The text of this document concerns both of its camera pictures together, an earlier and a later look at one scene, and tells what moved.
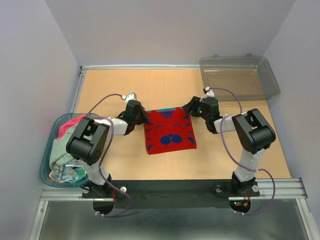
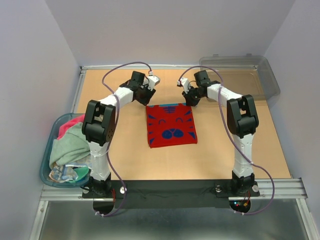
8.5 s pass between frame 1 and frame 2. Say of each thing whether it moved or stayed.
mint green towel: stayed
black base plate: stayed
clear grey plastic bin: stayed
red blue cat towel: moved
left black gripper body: moved
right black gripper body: moved
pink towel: stayed
